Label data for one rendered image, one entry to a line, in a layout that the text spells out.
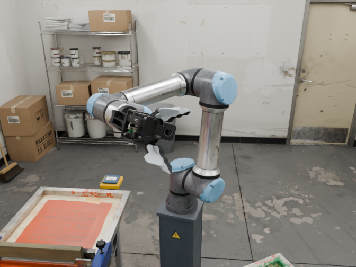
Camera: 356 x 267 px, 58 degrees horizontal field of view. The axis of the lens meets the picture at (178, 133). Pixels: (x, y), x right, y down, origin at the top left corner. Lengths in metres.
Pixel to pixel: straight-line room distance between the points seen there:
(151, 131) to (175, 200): 0.73
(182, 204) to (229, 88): 0.57
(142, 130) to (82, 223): 1.22
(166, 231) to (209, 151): 0.48
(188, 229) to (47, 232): 0.78
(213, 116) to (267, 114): 3.92
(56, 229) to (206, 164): 0.97
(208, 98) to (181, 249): 0.75
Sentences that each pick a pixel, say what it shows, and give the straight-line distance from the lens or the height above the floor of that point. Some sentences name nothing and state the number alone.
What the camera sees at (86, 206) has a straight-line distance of 2.04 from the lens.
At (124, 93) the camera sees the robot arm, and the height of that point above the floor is 1.80.
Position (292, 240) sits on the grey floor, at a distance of 3.38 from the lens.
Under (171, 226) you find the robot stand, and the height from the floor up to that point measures 1.13.
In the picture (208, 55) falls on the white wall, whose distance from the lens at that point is 4.83.
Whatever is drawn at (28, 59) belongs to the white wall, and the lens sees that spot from 5.54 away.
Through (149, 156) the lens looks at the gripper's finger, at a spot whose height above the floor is 1.75.
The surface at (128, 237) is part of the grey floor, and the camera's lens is 3.27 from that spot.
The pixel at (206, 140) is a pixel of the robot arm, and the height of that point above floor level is 1.58.
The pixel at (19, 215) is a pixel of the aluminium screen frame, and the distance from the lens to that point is 2.04.
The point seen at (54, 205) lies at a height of 0.95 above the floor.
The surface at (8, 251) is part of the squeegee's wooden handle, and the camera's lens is 1.75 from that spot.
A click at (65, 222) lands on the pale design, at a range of 1.95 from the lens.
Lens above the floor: 2.08
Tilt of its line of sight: 22 degrees down
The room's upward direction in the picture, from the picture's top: straight up
